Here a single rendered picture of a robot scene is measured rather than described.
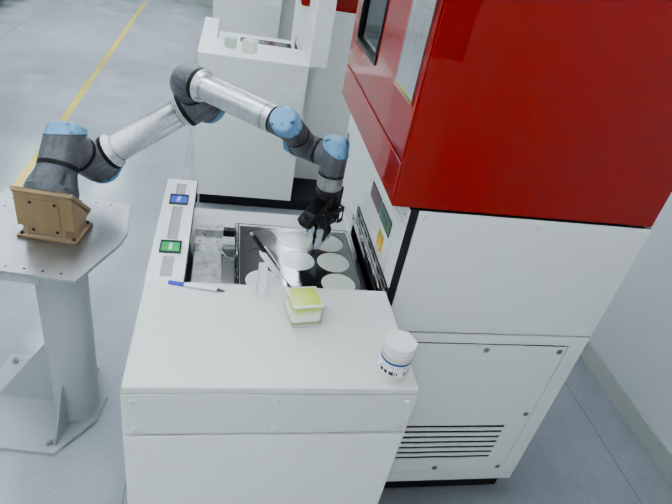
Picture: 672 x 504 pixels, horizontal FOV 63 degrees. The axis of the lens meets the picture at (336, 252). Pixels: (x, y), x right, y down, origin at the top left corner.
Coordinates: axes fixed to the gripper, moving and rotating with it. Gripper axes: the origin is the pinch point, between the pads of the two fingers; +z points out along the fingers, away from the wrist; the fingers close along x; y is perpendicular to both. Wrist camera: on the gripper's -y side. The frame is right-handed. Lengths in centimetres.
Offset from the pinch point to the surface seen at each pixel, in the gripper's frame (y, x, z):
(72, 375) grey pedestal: -54, 54, 65
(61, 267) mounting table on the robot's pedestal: -58, 43, 9
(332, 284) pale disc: -8.3, -15.4, 1.3
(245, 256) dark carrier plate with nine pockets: -19.4, 9.5, 1.4
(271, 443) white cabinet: -51, -37, 13
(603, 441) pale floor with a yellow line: 106, -99, 91
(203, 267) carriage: -30.9, 14.2, 3.4
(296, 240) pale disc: -0.5, 6.8, 1.3
